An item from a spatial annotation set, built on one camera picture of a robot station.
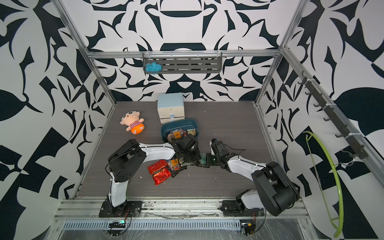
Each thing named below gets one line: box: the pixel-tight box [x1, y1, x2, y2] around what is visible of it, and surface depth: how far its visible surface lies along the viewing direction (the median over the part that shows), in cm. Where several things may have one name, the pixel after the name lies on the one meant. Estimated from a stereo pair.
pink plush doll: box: [120, 111, 145, 135], surface depth 103 cm
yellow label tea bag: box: [187, 128, 197, 136], surface depth 104 cm
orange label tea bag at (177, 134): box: [173, 131, 182, 139], surface depth 101 cm
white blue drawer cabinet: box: [157, 92, 185, 124], surface depth 102 cm
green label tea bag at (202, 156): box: [199, 153, 207, 165], surface depth 91 cm
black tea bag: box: [170, 165, 187, 178], surface depth 87 cm
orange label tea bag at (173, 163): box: [168, 158, 179, 170], surface depth 89 cm
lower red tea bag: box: [152, 168, 171, 186], surface depth 85 cm
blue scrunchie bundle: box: [145, 62, 163, 75], surface depth 93 cm
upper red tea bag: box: [147, 159, 168, 175], surface depth 89 cm
